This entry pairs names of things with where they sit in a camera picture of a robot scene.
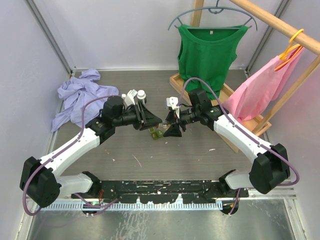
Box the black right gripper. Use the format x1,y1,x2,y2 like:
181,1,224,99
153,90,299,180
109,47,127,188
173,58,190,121
162,107,200,138

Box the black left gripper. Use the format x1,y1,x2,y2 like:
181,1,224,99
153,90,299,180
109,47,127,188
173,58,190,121
113,101,162,131

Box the clear pill bottle orange cap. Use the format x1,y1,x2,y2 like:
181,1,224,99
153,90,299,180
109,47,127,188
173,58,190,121
161,120,171,131

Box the green pill organizer box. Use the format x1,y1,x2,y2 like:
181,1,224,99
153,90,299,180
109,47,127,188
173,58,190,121
149,127,164,140

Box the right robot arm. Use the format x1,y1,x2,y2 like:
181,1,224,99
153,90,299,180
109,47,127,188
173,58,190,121
163,88,291,197

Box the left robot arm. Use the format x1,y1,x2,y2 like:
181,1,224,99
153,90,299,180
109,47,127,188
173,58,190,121
19,96,162,208

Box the white capped dark pill bottle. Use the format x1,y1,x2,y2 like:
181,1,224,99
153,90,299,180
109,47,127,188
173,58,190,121
136,89,147,104

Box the wooden clothes rack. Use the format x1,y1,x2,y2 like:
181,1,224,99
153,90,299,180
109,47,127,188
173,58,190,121
169,0,320,153

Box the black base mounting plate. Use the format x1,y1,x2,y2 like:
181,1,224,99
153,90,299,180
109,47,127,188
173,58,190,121
80,180,237,204

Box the green tank top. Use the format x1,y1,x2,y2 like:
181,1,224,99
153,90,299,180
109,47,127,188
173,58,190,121
177,24,249,100

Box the lavender crumpled shirt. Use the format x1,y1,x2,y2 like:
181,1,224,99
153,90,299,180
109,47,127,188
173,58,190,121
51,68,120,132

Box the pink shirt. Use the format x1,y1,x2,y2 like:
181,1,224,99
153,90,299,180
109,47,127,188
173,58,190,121
223,48,305,122

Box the grey clothes hanger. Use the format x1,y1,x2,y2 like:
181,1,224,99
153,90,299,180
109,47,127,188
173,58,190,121
167,0,258,31

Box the yellow clothes hanger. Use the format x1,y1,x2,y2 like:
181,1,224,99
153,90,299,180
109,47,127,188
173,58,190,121
274,28,304,72

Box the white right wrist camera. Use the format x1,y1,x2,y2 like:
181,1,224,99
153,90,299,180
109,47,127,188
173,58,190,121
166,96,180,119

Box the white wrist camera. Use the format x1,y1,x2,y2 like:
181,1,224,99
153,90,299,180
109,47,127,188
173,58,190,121
166,96,180,119
121,89,138,107

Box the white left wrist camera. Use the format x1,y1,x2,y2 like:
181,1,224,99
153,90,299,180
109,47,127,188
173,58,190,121
121,89,138,107

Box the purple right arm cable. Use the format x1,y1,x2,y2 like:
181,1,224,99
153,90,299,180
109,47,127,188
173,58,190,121
179,77,300,215

